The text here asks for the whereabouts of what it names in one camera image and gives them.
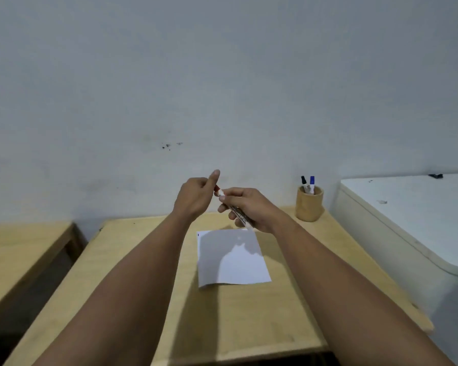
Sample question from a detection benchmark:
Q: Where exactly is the person's left hand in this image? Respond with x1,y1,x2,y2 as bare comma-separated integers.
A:
173,169,221,223

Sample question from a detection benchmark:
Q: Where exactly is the person's right hand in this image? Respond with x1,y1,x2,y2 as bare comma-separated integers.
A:
217,187,289,236

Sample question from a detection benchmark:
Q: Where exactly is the red marker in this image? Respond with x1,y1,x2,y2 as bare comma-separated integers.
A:
218,189,254,230

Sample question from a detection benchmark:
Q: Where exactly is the wooden pen holder cup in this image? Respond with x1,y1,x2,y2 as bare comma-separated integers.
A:
295,185,325,223

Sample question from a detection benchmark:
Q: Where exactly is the white paper sheet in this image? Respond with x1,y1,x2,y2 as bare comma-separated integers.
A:
196,228,272,289

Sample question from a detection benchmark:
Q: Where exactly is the person's left forearm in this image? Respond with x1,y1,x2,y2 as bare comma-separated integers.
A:
32,211,196,366

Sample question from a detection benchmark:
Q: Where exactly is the person's right forearm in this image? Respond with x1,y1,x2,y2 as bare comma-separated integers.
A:
271,223,457,366

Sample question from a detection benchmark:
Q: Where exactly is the white chest appliance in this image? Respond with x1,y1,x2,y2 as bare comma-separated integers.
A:
329,172,458,366

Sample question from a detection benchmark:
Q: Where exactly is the light wooden side table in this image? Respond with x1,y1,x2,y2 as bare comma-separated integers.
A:
0,221,88,329

